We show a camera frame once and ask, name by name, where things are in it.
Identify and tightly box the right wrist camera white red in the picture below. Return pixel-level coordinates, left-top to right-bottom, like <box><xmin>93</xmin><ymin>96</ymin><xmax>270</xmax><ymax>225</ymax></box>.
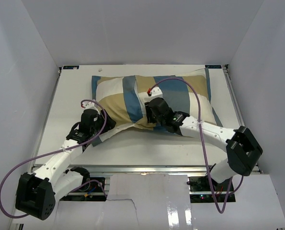
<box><xmin>147</xmin><ymin>87</ymin><xmax>163</xmax><ymax>100</ymax></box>

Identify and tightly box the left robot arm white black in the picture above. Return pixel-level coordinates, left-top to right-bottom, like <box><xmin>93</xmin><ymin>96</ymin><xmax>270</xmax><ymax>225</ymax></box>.
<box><xmin>15</xmin><ymin>108</ymin><xmax>116</xmax><ymax>220</ymax></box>

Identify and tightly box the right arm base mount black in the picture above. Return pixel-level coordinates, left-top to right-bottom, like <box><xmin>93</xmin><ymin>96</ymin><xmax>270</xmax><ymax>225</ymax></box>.
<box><xmin>187</xmin><ymin>176</ymin><xmax>229</xmax><ymax>203</ymax></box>

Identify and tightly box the white pillow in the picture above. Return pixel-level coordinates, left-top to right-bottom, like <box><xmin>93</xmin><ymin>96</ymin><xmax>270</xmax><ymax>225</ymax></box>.
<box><xmin>91</xmin><ymin>123</ymin><xmax>134</xmax><ymax>147</ymax></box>

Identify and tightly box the blue label left corner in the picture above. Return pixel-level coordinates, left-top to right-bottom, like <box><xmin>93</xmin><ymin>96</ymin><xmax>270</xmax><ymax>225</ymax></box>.
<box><xmin>62</xmin><ymin>65</ymin><xmax>79</xmax><ymax>70</ymax></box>

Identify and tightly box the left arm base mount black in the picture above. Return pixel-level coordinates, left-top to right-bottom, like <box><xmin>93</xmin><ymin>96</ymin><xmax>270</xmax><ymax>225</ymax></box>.
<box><xmin>60</xmin><ymin>167</ymin><xmax>106</xmax><ymax>202</ymax></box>

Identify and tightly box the blue label right corner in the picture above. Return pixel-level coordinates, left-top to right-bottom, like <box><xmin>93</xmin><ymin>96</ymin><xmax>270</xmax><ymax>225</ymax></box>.
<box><xmin>205</xmin><ymin>65</ymin><xmax>222</xmax><ymax>69</ymax></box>

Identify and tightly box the blue label corner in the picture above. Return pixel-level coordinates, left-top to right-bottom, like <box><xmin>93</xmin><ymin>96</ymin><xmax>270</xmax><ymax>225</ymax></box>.
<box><xmin>62</xmin><ymin>65</ymin><xmax>79</xmax><ymax>70</ymax></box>
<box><xmin>205</xmin><ymin>65</ymin><xmax>222</xmax><ymax>69</ymax></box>

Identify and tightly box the blue beige white checked pillowcase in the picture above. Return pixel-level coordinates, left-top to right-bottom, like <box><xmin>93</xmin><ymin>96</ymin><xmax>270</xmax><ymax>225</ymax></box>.
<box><xmin>91</xmin><ymin>68</ymin><xmax>222</xmax><ymax>147</ymax></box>

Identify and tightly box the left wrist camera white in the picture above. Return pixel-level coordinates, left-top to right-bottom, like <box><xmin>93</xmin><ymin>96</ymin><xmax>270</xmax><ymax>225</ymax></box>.
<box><xmin>81</xmin><ymin>101</ymin><xmax>96</xmax><ymax>109</ymax></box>

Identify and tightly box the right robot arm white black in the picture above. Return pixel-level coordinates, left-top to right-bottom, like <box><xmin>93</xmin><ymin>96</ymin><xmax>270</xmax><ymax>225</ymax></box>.
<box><xmin>145</xmin><ymin>98</ymin><xmax>263</xmax><ymax>191</ymax></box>

